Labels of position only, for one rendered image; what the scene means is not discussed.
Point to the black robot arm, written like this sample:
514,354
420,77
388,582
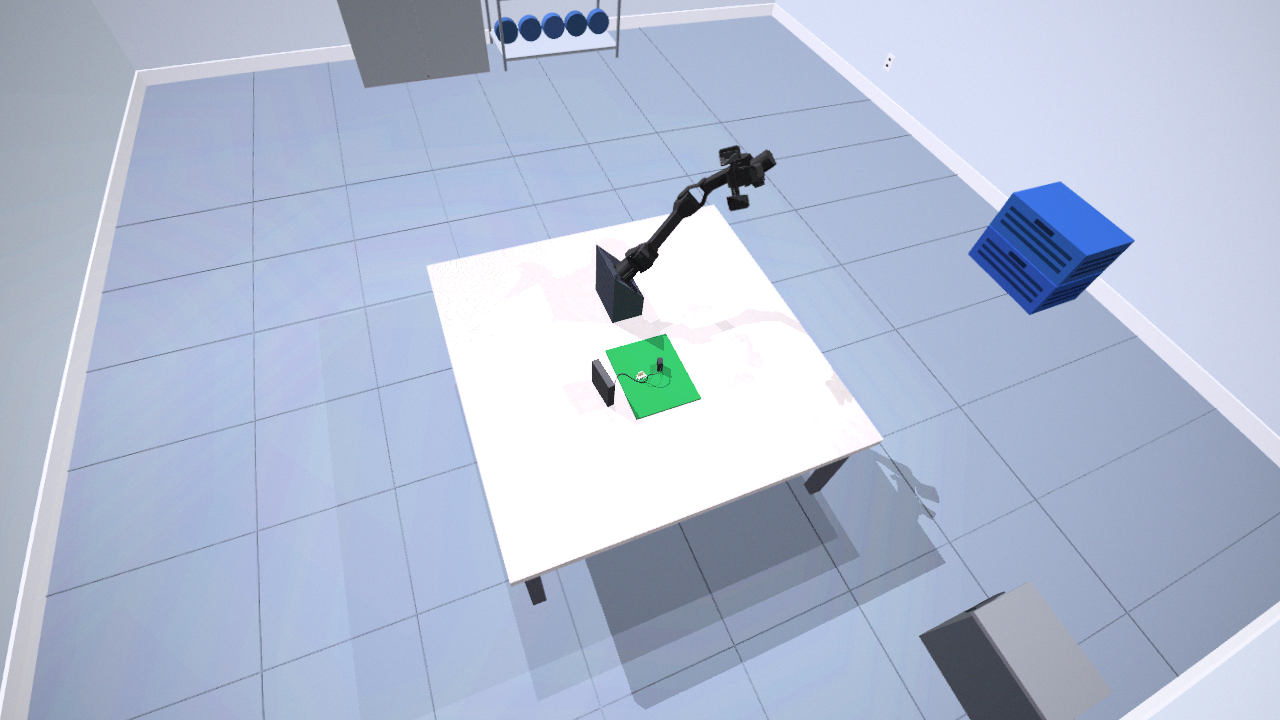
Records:
641,258

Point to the green circuit board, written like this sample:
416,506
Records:
670,388

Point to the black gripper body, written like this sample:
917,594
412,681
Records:
736,178

